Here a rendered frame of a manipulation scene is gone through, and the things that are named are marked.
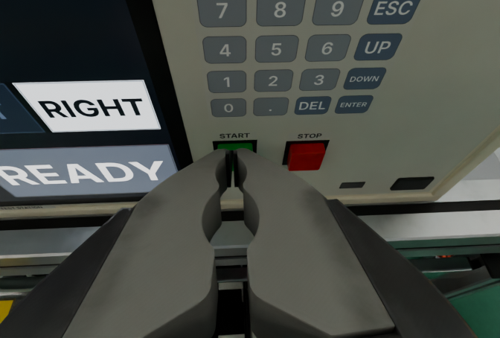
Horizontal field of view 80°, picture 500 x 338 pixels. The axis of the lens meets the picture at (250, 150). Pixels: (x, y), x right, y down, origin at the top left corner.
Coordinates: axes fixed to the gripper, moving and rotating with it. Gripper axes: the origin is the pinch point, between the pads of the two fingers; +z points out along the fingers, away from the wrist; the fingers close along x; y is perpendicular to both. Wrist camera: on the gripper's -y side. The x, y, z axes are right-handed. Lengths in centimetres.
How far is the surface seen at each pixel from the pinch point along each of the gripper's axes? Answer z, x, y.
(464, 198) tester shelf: 6.1, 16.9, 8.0
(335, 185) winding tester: 5.0, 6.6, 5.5
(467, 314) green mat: 18, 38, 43
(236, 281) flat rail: 6.1, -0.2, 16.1
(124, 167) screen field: 3.7, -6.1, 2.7
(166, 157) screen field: 3.3, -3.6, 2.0
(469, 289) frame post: 6.9, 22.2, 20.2
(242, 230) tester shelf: 4.6, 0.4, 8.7
